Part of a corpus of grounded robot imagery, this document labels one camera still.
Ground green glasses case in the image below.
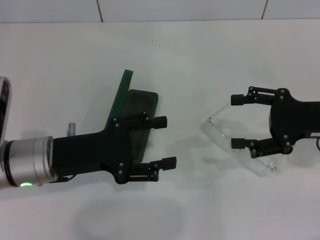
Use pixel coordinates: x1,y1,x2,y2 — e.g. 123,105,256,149
103,69,159,165

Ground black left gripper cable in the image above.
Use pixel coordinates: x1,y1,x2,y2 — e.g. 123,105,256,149
48,174,76,184

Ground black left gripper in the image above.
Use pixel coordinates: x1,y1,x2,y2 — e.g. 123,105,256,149
51,111,168,185

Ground clear white glasses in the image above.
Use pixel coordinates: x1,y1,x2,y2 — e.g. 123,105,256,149
201,103,278,177

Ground small silver connector stub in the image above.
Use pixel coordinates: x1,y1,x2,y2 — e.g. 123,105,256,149
66,121,77,138

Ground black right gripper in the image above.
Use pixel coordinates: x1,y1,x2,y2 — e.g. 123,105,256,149
230,86,320,159

